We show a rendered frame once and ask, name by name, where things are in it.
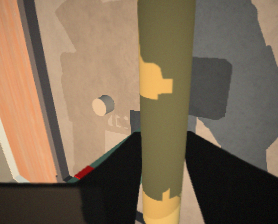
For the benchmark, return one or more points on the long yellow rod with olive band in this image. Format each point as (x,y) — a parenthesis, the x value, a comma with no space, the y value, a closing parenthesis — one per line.
(165,52)

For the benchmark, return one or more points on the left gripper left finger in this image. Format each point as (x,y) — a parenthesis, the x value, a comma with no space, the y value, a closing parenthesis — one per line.
(112,202)

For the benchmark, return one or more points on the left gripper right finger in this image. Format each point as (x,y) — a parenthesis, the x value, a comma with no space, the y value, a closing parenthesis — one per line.
(228,189)

